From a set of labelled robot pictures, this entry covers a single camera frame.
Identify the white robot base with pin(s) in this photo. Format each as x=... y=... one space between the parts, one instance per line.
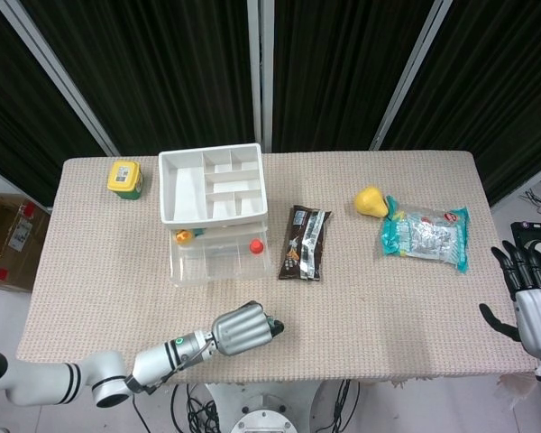
x=263 y=410

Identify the white partition post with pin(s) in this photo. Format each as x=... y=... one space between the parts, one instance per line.
x=58 y=76
x=410 y=76
x=260 y=76

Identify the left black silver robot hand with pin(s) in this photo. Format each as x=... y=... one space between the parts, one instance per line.
x=241 y=331

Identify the brown snack bag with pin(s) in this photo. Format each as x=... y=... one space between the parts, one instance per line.
x=304 y=243

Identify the blurry teal object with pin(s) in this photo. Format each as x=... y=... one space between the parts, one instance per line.
x=199 y=233

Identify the black curtain panel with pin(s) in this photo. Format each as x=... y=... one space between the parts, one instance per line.
x=491 y=90
x=162 y=76
x=13 y=113
x=338 y=76

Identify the beige waffle tablecloth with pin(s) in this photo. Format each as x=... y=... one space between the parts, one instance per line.
x=365 y=315

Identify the white plastic drawer cabinet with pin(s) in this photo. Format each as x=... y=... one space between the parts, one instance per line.
x=185 y=194

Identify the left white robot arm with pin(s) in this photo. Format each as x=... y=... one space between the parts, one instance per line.
x=158 y=358

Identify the yellow toy pear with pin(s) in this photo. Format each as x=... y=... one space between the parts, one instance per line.
x=369 y=203

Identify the clear plastic box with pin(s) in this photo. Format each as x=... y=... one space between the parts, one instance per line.
x=225 y=266

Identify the black electronic device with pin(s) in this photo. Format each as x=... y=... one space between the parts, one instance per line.
x=529 y=232

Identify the green tub with yellow lid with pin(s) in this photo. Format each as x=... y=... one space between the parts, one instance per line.
x=124 y=178

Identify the teal snack bag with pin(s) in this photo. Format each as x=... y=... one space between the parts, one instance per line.
x=426 y=234

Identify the cardboard box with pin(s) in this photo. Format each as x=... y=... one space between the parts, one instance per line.
x=9 y=243

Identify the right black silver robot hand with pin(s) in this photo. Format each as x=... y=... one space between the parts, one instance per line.
x=536 y=315

